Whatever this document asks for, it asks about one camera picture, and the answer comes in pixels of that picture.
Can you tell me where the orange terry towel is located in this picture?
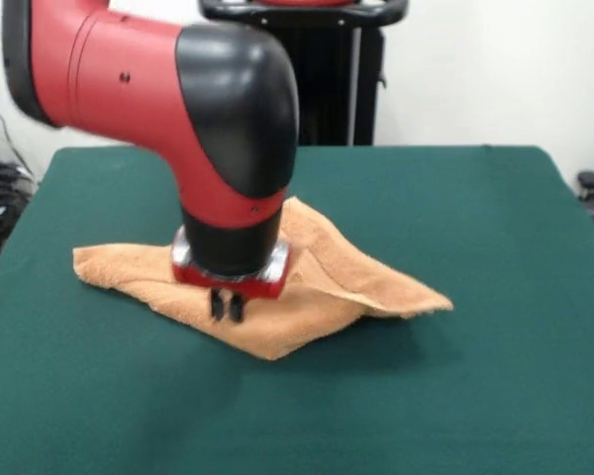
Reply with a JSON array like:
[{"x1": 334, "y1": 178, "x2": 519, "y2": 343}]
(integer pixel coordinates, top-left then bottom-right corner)
[{"x1": 72, "y1": 196, "x2": 454, "y2": 361}]

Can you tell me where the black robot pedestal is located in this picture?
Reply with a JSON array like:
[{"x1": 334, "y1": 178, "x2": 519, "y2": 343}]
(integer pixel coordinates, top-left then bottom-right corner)
[{"x1": 199, "y1": 0, "x2": 410, "y2": 146}]

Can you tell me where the dark green table cloth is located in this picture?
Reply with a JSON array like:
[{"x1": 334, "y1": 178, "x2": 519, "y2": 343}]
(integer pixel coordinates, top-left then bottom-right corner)
[{"x1": 0, "y1": 144, "x2": 594, "y2": 475}]

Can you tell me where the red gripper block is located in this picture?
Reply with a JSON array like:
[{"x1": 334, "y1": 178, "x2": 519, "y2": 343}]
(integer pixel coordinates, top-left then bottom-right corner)
[{"x1": 169, "y1": 227, "x2": 294, "y2": 324}]

